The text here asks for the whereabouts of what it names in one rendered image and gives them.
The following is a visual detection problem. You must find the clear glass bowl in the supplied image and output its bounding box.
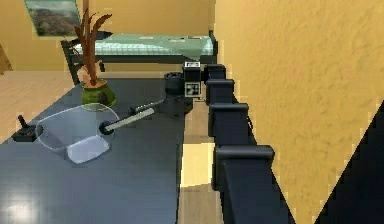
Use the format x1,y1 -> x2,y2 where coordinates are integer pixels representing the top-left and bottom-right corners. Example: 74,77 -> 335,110
35,102 -> 121,164

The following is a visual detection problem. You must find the black joystick controller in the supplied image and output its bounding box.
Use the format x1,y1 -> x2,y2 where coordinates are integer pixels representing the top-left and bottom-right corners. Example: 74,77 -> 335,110
11,114 -> 45,143

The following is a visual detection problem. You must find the brown houseplant in green pot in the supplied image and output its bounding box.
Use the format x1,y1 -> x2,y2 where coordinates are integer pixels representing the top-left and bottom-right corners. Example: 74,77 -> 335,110
73,8 -> 118,108

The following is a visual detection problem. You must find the framed landscape picture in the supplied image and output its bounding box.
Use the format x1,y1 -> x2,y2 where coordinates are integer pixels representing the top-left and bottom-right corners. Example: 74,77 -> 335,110
23,0 -> 83,38

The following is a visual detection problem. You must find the bed with green cover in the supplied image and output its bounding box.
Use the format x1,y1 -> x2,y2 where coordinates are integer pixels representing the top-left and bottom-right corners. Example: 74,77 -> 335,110
73,29 -> 219,65

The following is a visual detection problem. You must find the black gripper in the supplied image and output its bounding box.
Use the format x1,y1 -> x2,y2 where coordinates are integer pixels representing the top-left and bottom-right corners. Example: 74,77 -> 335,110
99,71 -> 194,136

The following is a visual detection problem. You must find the dark grey table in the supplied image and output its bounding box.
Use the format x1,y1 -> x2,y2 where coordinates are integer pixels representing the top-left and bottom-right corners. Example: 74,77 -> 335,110
0,77 -> 188,224

